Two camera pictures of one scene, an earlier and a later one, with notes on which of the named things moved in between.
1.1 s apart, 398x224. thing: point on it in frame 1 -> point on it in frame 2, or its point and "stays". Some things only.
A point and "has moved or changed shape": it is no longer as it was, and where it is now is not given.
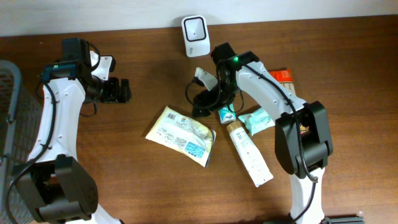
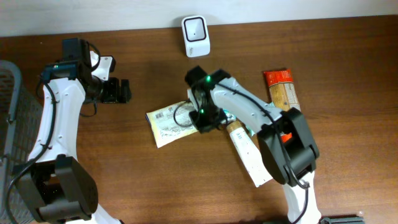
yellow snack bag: [184, 135] has moved or changed shape
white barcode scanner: [196, 35] stays
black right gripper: [205, 101] -> [206, 121]
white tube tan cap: [257, 166] stays
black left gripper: [111, 90] stays
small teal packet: [226, 116] stays
